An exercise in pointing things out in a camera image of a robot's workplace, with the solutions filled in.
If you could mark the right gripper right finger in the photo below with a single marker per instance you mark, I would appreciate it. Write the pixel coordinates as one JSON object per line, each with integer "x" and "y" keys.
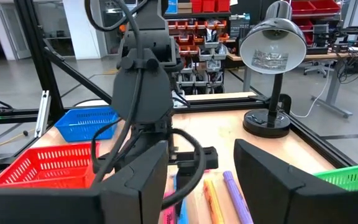
{"x": 259, "y": 186}

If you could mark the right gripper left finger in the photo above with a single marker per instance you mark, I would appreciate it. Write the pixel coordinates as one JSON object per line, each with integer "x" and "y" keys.
{"x": 141, "y": 193}

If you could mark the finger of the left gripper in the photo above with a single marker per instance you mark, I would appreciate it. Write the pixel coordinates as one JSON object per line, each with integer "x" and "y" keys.
{"x": 185, "y": 183}

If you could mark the purple highlighter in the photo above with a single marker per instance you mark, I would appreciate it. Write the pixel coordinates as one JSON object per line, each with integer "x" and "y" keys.
{"x": 238, "y": 199}

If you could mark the blue highlighter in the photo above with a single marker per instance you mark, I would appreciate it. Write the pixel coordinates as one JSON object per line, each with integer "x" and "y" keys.
{"x": 184, "y": 216}

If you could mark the orange highlighter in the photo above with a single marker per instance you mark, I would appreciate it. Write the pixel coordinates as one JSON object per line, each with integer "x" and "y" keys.
{"x": 213, "y": 202}

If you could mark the pink highlighter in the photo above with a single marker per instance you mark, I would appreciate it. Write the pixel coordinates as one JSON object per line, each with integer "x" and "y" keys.
{"x": 168, "y": 214}

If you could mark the red plastic basket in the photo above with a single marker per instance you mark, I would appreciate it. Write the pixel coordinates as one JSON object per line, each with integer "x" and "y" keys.
{"x": 42, "y": 168}

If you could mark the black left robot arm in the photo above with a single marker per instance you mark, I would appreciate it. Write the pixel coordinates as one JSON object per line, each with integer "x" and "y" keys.
{"x": 141, "y": 87}

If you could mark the black desk lamp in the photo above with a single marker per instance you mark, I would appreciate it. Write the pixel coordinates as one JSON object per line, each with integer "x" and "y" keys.
{"x": 267, "y": 124}

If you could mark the blue plastic basket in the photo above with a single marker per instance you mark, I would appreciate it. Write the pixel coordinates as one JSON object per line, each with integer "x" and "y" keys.
{"x": 85, "y": 124}

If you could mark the green plastic basket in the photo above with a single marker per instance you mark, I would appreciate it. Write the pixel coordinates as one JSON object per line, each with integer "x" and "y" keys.
{"x": 350, "y": 177}

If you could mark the storage shelf with bins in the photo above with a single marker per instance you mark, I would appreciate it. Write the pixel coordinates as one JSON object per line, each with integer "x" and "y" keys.
{"x": 204, "y": 46}

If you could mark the grey office chair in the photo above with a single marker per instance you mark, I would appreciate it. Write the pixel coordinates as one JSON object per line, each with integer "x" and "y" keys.
{"x": 315, "y": 67}

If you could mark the red bin shelf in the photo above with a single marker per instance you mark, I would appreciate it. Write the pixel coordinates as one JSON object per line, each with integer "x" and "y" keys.
{"x": 309, "y": 12}

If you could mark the silver aluminium bracket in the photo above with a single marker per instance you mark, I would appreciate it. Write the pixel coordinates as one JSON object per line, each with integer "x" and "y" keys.
{"x": 43, "y": 112}

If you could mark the black aluminium table frame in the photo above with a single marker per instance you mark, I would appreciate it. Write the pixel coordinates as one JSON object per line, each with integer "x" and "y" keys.
{"x": 39, "y": 62}

